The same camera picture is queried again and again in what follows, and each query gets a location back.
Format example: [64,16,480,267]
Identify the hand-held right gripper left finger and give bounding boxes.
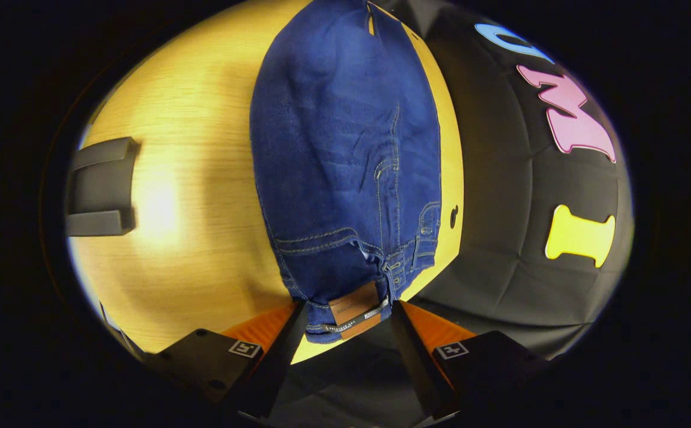
[142,301,310,419]

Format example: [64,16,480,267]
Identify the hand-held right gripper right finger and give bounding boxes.
[390,300,552,420]

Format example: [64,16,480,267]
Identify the blue denim jeans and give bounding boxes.
[249,0,443,345]

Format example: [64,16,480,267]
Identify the black backdrop cloth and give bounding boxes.
[280,0,636,428]

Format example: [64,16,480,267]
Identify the dark grey bracket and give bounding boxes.
[64,136,142,238]

